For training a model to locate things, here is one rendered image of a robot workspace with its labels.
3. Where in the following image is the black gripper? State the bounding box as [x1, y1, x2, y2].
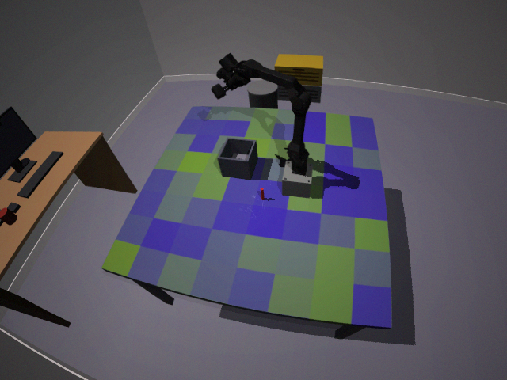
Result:
[211, 75, 244, 100]

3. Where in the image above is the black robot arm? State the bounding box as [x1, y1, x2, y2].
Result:
[216, 53, 312, 175]

